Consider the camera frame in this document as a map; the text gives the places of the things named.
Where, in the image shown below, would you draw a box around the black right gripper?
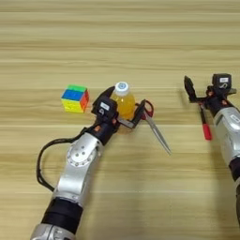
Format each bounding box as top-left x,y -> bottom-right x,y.
183,75 -> 239,117

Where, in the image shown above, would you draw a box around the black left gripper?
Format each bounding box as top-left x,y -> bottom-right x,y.
82,85 -> 147,147

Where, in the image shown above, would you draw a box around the orange juice bottle white cap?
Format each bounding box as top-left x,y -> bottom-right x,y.
110,81 -> 137,134

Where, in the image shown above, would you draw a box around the colourful puzzle cube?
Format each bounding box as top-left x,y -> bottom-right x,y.
60,83 -> 91,113

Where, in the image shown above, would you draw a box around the small black box white label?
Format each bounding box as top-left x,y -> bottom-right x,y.
211,72 -> 233,96
91,96 -> 119,122

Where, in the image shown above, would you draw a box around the red handled scissors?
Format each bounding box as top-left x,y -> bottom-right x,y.
134,99 -> 173,157

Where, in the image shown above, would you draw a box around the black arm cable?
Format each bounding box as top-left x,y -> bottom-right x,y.
36,127 -> 96,192

